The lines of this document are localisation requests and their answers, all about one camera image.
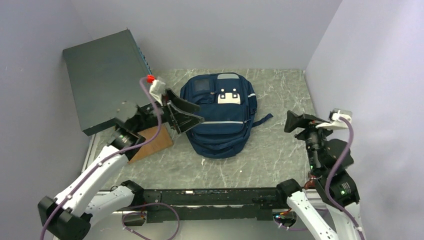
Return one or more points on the dark grey metal equipment box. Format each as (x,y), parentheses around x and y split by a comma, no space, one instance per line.
(105,78)

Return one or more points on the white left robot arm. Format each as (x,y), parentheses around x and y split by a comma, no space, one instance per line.
(71,213)

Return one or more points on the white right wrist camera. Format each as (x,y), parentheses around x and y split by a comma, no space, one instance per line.
(334,120)

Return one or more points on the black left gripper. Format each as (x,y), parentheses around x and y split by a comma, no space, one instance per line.
(182,120)

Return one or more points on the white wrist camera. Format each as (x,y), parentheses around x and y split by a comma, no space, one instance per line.
(334,120)
(157,88)

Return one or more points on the navy blue student backpack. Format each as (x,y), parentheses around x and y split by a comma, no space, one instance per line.
(228,104)

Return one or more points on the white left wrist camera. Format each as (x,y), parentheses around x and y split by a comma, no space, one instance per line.
(157,88)

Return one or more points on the copper pipe fitting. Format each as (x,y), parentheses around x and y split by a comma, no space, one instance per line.
(310,184)

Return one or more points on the wooden board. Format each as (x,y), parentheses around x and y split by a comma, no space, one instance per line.
(161,142)

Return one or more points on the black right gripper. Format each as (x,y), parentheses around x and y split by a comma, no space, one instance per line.
(294,119)

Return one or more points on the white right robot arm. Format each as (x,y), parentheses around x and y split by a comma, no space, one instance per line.
(327,143)

